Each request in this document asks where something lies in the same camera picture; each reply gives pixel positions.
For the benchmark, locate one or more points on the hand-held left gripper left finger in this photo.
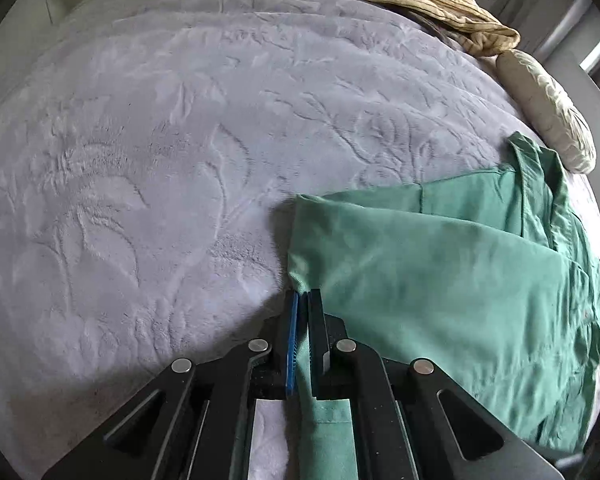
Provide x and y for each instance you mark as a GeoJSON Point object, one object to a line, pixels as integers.
{"type": "Point", "coordinates": [292, 340]}

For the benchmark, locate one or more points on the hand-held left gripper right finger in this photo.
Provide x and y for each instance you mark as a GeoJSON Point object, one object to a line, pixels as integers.
{"type": "Point", "coordinates": [317, 340]}

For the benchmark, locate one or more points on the green shirt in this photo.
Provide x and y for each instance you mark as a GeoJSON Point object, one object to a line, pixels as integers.
{"type": "Point", "coordinates": [430, 285]}

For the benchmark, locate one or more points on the light purple embossed bedspread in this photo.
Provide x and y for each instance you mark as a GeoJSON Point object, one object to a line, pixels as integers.
{"type": "Point", "coordinates": [155, 160]}

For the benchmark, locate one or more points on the cream pillow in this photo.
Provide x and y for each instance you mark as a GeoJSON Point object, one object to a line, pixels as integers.
{"type": "Point", "coordinates": [545, 105]}

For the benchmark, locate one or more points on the dark grey cloth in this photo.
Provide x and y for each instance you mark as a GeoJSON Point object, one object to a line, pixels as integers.
{"type": "Point", "coordinates": [445, 30]}

